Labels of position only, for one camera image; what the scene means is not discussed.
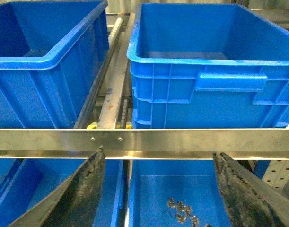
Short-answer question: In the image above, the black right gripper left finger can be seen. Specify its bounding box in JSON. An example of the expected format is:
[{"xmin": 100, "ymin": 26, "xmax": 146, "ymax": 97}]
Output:
[{"xmin": 10, "ymin": 147, "xmax": 105, "ymax": 227}]

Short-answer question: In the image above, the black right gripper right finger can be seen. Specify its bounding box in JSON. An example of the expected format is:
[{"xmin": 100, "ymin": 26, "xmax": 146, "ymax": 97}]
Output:
[{"xmin": 213, "ymin": 152, "xmax": 289, "ymax": 227}]

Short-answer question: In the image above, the blue bin with buttons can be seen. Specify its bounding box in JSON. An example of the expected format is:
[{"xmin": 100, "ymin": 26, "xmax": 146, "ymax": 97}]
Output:
[{"xmin": 0, "ymin": 0, "xmax": 109, "ymax": 129}]

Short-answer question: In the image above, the blue lower middle bin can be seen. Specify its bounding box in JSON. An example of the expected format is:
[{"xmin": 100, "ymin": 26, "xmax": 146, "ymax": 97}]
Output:
[{"xmin": 0, "ymin": 159, "xmax": 125, "ymax": 227}]

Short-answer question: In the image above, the small grey parts pile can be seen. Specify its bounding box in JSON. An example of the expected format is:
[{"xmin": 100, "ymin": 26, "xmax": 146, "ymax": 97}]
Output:
[{"xmin": 163, "ymin": 197, "xmax": 200, "ymax": 227}]

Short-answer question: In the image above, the blue lower right bin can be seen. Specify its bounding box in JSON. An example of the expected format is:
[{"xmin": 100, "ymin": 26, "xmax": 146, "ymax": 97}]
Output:
[{"xmin": 129, "ymin": 160, "xmax": 230, "ymax": 227}]

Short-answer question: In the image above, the steel shelf front rail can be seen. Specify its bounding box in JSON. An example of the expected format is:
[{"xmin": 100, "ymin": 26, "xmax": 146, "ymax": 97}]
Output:
[{"xmin": 0, "ymin": 129, "xmax": 289, "ymax": 160}]

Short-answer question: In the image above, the blue handled crate upper right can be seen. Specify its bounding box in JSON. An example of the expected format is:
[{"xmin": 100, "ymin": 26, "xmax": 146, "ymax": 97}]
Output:
[{"xmin": 127, "ymin": 3, "xmax": 289, "ymax": 129}]

